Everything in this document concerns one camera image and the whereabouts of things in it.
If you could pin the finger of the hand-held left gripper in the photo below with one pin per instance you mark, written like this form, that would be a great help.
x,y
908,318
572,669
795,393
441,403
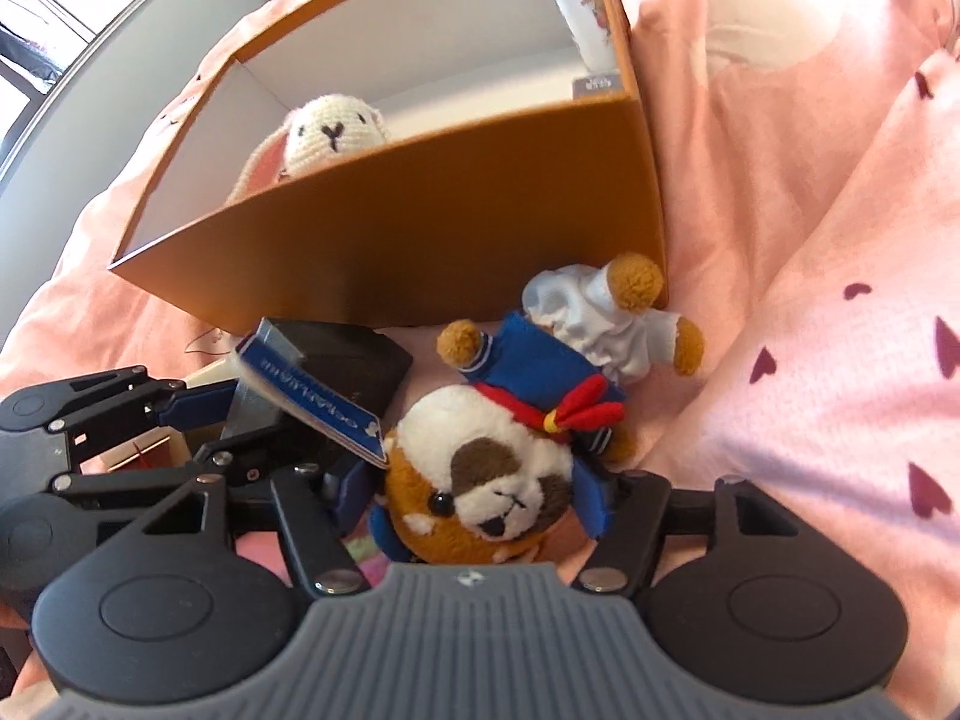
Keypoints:
x,y
240,465
199,405

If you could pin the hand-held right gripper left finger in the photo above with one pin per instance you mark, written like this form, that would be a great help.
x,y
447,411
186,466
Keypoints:
x,y
351,495

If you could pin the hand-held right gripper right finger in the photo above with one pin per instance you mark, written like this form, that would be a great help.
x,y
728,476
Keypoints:
x,y
592,502

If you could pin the blue and white card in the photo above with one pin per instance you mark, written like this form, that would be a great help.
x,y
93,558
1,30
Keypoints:
x,y
315,397

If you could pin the brown plush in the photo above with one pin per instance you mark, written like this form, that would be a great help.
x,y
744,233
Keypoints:
x,y
480,465

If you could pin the dark grey textured case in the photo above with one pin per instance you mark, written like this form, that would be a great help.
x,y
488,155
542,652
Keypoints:
x,y
360,367

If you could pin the orange cardboard box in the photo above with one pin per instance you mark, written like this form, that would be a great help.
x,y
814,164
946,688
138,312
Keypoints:
x,y
450,225

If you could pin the white crochet bunny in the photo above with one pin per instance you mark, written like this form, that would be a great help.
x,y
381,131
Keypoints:
x,y
330,127

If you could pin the small silver box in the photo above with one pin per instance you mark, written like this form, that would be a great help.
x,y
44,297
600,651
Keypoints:
x,y
596,88

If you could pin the white floral bottle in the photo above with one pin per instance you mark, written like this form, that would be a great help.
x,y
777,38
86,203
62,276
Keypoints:
x,y
581,7

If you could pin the pink printed blanket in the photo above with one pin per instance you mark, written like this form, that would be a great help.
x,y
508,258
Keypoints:
x,y
787,240

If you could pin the window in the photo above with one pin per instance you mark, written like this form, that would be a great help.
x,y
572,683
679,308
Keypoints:
x,y
45,30

